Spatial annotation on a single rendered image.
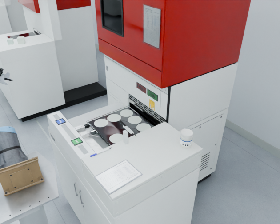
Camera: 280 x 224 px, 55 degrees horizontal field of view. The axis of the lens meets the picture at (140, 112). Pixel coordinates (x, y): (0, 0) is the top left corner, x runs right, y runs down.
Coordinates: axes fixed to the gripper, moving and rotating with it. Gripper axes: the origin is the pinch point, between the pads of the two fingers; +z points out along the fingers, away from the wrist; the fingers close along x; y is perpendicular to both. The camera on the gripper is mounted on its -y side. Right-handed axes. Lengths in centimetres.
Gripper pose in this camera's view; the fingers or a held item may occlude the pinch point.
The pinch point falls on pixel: (10, 83)
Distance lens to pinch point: 228.5
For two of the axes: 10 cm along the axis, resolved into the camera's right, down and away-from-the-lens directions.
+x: -1.7, -3.1, 9.4
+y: 4.5, -8.7, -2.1
